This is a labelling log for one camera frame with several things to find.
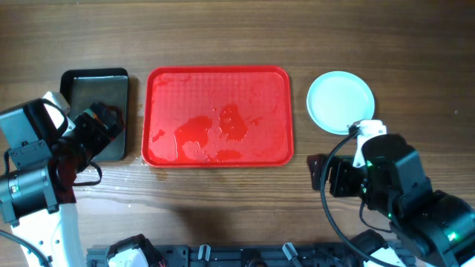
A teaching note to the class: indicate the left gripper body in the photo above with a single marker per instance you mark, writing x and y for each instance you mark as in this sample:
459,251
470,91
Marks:
93,126

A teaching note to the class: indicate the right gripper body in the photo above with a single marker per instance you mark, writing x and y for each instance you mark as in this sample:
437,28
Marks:
346,179

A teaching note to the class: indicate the light blue plate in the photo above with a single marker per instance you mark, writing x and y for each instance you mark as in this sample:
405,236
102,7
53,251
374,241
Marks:
337,99

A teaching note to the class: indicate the orange green sponge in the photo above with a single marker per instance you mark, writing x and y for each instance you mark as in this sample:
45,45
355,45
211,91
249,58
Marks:
107,115

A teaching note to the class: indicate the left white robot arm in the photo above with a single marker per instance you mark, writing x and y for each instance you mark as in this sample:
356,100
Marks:
37,198

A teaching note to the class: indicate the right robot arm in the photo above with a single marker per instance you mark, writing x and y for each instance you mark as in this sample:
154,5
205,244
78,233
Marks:
436,227

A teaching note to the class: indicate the black water tray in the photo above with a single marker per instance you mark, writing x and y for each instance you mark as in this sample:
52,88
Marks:
81,88

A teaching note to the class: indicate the red plastic tray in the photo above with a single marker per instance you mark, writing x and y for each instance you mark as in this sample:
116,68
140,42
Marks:
218,117

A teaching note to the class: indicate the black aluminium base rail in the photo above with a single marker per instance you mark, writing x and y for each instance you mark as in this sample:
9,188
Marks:
315,255

